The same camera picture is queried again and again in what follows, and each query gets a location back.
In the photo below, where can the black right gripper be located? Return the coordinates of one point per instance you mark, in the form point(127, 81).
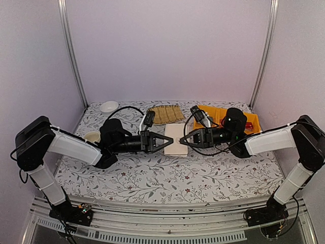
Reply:
point(206, 137)

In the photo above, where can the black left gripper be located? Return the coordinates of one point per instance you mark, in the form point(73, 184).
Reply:
point(145, 141)

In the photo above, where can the red cards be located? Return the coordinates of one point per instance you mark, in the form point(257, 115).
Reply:
point(249, 126)

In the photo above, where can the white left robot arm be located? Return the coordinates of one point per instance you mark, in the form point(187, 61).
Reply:
point(41, 137)

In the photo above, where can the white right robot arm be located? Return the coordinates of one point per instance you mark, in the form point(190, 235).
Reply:
point(303, 135)

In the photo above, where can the woven bamboo tray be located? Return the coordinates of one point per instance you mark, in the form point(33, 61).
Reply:
point(166, 114)

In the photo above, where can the yellow bin left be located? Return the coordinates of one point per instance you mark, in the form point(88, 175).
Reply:
point(199, 126)

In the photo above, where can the yellow bin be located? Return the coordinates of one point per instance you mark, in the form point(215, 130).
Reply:
point(220, 115)
point(253, 118)
point(199, 126)

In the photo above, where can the floral patterned table mat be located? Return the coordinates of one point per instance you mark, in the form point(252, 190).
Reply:
point(157, 178)

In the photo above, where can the yellow bin middle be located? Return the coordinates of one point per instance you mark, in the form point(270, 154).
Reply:
point(220, 115)

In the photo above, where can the small white bowl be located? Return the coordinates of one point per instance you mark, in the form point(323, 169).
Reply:
point(109, 107)

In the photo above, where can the cream ceramic mug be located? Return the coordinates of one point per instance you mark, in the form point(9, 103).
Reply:
point(92, 136)

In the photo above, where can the yellow bin right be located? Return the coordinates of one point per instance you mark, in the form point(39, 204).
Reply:
point(253, 118)

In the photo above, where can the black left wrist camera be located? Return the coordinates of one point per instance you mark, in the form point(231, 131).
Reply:
point(147, 121)

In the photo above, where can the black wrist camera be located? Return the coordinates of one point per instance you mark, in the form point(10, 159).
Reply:
point(147, 121)
point(201, 116)

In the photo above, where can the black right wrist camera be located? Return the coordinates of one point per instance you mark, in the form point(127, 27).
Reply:
point(201, 116)

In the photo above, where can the aluminium front rail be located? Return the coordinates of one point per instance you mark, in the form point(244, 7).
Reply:
point(218, 222)

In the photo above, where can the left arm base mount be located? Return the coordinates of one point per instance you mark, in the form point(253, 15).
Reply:
point(68, 213)

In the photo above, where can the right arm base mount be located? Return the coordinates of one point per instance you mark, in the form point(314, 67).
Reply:
point(273, 211)

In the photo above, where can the aluminium frame post right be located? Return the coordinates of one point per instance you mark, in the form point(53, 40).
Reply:
point(265, 54)

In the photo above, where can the aluminium frame post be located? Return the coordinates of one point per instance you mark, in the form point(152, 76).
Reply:
point(62, 7)
point(265, 54)

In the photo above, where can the aluminium frame post left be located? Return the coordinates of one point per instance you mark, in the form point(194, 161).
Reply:
point(62, 7)

